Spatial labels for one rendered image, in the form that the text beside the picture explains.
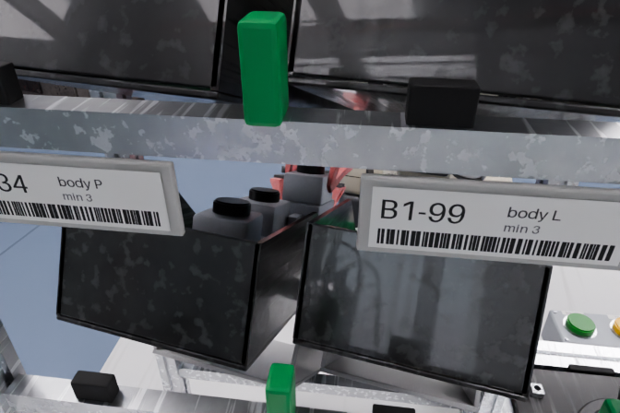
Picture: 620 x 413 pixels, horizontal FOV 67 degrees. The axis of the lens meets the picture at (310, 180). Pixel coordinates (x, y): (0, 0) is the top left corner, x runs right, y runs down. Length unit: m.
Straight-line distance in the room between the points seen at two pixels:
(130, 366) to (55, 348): 1.35
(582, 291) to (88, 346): 1.78
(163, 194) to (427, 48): 0.11
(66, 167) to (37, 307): 2.28
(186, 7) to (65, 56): 0.06
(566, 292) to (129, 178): 1.00
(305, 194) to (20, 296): 2.16
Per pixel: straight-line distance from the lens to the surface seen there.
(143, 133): 0.16
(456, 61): 0.19
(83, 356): 2.16
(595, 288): 1.13
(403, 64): 0.19
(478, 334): 0.28
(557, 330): 0.86
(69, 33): 0.23
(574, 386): 0.77
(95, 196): 0.18
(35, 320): 2.39
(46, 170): 0.18
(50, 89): 4.46
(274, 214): 0.43
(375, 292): 0.27
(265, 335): 0.30
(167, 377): 0.55
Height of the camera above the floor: 1.53
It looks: 31 degrees down
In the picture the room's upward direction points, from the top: straight up
